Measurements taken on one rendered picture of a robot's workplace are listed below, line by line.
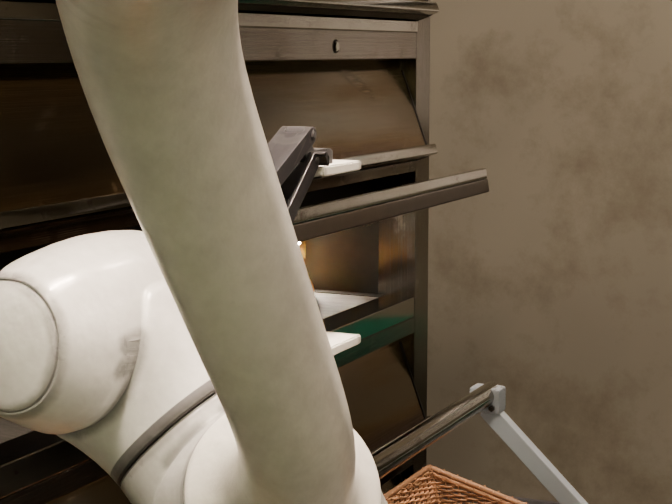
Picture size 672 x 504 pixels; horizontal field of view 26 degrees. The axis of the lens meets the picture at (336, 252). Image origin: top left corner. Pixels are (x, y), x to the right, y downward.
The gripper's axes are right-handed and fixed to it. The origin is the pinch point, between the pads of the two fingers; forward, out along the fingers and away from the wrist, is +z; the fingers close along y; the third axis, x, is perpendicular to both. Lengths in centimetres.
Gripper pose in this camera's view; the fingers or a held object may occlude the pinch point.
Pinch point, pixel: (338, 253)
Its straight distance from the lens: 112.5
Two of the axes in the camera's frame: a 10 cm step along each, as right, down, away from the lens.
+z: 4.2, -1.2, 9.0
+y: 0.0, 9.9, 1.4
